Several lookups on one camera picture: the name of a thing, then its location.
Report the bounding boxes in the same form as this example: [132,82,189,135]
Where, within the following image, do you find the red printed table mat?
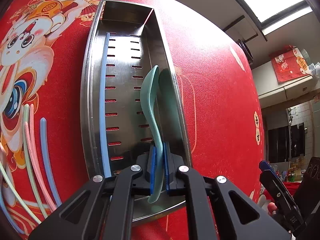
[0,0,266,240]

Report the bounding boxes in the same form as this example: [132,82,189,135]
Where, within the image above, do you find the window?
[212,0,313,40]

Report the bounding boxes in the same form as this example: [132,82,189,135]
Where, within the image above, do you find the green spoon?
[140,65,167,204]

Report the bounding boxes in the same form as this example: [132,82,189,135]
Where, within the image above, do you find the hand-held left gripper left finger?
[28,146,158,240]

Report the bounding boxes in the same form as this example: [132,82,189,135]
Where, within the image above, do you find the clear containers stack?
[299,47,320,76]

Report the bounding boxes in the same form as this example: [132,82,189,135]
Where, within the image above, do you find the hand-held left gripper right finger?
[162,142,292,240]

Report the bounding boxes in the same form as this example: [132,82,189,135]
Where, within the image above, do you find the white fridge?
[252,62,320,104]

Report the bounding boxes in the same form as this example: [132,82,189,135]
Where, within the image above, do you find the green chopstick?
[23,104,49,218]

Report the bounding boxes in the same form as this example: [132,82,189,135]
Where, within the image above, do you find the stainless steel utensil tray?
[80,0,193,224]

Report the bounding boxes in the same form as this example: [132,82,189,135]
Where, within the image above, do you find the red printed fridge cloth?
[269,45,313,83]

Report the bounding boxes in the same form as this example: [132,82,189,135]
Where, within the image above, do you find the blue chopstick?
[99,32,112,178]
[40,117,62,206]

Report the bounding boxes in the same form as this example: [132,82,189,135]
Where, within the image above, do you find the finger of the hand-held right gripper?
[259,160,305,232]

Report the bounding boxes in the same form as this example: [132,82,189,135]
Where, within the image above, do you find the green and blue chopsticks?
[0,163,42,225]

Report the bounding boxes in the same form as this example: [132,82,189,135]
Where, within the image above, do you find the person's right hand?
[258,194,278,216]

